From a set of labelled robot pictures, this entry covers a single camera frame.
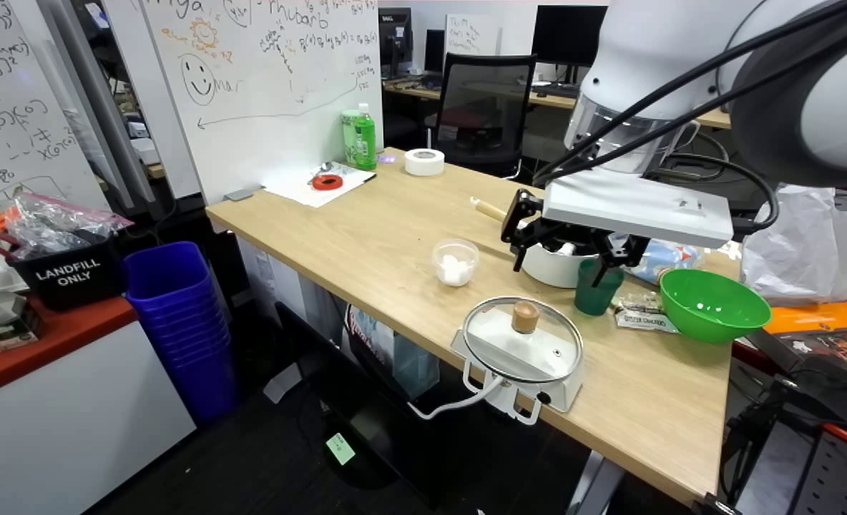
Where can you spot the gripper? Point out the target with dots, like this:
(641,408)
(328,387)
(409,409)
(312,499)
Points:
(572,232)

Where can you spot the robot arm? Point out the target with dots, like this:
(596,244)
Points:
(652,57)

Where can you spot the glass lid with wooden knob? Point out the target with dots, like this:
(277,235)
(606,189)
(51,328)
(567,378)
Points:
(524,336)

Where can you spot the small purple object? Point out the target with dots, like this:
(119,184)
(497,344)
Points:
(387,158)

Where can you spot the white cabinet with red top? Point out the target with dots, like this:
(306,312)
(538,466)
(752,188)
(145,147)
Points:
(59,400)

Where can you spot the dark green cup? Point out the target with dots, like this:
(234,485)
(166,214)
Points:
(595,297)

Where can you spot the blue and white bag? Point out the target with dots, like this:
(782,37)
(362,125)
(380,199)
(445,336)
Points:
(670,257)

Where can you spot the snack packet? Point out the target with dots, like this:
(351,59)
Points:
(642,318)

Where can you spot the clear plastic cup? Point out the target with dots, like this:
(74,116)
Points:
(456,268)

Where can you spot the black office chair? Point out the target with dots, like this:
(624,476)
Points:
(484,107)

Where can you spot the white hot plate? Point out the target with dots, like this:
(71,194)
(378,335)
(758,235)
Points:
(545,390)

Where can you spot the green bowl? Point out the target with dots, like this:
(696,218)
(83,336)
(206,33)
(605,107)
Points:
(713,307)

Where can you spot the white tape roll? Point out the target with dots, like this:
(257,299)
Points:
(424,162)

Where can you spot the monitor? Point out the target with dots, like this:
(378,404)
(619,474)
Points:
(395,36)
(435,50)
(569,32)

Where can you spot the bag under table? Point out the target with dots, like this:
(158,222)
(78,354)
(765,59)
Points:
(395,354)

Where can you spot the wooden desk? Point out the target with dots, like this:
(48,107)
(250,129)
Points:
(413,89)

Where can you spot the small whiteboard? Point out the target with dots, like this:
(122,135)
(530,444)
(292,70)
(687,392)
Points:
(472,34)

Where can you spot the green bottle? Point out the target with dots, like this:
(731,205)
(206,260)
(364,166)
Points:
(365,139)

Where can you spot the white plastic bag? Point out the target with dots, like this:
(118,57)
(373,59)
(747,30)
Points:
(803,247)

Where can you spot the red tape roll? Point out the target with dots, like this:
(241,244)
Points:
(327,182)

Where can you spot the stand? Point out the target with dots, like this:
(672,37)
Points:
(752,429)

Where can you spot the orange book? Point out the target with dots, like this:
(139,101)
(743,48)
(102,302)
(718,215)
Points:
(824,317)

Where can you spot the white paper sheet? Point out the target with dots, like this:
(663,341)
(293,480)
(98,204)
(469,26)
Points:
(295,189)

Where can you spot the dark book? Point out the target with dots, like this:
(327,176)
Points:
(831,350)

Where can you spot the green sticky note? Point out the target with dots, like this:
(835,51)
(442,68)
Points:
(340,448)

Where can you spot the grey eraser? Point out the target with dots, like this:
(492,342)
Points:
(243,194)

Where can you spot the whiteboard with smiley face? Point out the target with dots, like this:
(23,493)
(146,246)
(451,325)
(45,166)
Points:
(266,86)

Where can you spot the stack of blue bins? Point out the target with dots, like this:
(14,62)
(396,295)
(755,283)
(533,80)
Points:
(180,322)

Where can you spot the black landfill bin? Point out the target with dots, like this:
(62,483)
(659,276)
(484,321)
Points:
(73,279)

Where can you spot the clear plastic bag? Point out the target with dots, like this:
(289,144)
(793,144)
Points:
(51,222)

